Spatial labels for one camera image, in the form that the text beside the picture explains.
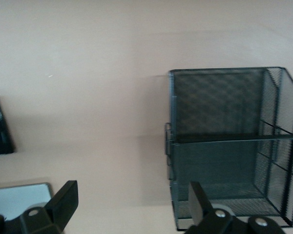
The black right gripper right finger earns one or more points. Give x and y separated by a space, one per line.
197 207

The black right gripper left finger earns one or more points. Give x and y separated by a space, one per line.
63 202

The silver closed laptop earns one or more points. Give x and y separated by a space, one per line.
14 197

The long black slab phone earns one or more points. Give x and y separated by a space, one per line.
0 126

